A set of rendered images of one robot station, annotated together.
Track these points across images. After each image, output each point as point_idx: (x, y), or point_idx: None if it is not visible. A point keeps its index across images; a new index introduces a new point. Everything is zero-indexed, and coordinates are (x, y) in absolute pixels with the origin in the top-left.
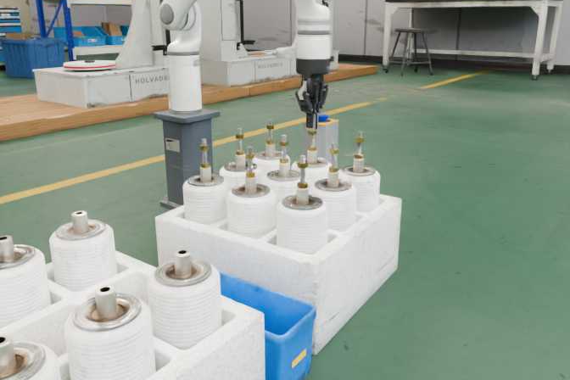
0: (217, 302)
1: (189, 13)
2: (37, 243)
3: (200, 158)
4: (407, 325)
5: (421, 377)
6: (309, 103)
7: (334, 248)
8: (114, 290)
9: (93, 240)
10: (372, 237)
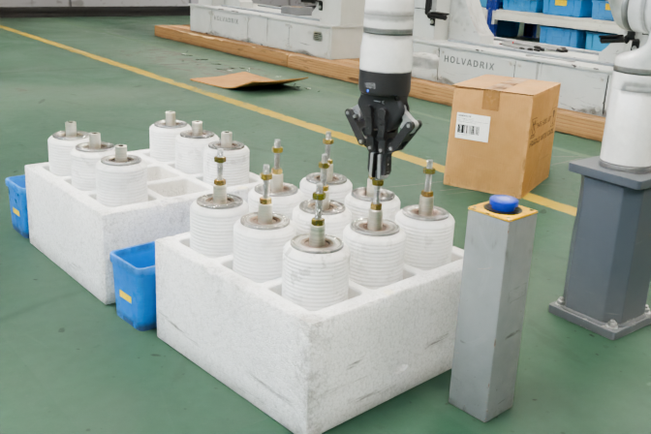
0: (103, 185)
1: (631, 3)
2: (462, 236)
3: (588, 238)
4: (160, 403)
5: (72, 382)
6: (354, 129)
7: (181, 251)
8: (91, 135)
9: (206, 149)
10: (236, 307)
